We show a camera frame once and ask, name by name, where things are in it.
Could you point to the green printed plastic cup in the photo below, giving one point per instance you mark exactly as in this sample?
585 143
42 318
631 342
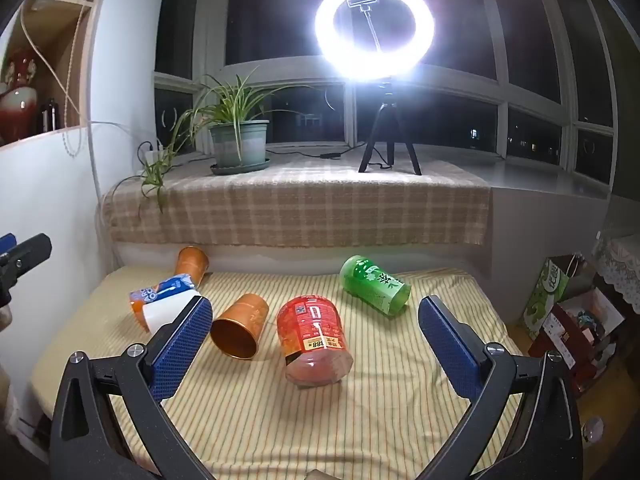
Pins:
372 282

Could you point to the red and white vase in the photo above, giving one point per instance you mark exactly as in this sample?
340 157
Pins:
17 105

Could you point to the phone holder clamp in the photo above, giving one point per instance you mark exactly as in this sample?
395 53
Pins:
369 20

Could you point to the black tripod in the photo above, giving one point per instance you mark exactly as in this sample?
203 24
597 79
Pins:
387 125

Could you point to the white power strip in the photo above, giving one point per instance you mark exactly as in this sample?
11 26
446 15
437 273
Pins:
150 150

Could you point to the red cardboard box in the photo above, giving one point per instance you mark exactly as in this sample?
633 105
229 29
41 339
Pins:
570 340

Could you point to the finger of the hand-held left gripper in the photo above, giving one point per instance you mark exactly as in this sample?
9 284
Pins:
27 257
6 243

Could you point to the white lace cloth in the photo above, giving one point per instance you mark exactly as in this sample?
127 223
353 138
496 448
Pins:
622 265

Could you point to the beige checked cloth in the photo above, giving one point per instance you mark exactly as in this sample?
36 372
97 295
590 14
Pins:
310 205

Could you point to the wooden shelf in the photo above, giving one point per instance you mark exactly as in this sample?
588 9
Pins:
82 60

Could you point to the large orange metallic cup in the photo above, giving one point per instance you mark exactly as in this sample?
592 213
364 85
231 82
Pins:
240 327

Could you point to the yellow striped bed sheet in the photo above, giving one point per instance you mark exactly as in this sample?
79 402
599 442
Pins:
300 425

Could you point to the red printed plastic cup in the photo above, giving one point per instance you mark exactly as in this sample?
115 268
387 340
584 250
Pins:
312 335

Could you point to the blue and white paper cup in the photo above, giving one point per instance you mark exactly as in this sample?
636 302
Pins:
160 302

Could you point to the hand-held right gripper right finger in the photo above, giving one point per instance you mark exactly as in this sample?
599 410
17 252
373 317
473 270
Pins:
450 345

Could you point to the spider plant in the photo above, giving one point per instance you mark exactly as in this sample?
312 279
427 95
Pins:
227 100

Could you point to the green pot saucer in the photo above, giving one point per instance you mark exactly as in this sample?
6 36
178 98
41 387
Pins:
240 168

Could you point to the small orange metallic cup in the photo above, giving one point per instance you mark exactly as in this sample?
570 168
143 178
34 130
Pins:
191 262

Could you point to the small clear round object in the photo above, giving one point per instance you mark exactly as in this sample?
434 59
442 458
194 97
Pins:
593 430

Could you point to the dark bottle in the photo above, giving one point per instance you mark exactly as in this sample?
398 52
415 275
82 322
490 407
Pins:
48 115

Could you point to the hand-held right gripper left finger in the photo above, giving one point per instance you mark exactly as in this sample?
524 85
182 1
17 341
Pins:
181 345

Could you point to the green paper bag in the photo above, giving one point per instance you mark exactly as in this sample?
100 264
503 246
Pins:
547 300

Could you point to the green plant pot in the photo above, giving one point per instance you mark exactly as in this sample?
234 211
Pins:
239 142

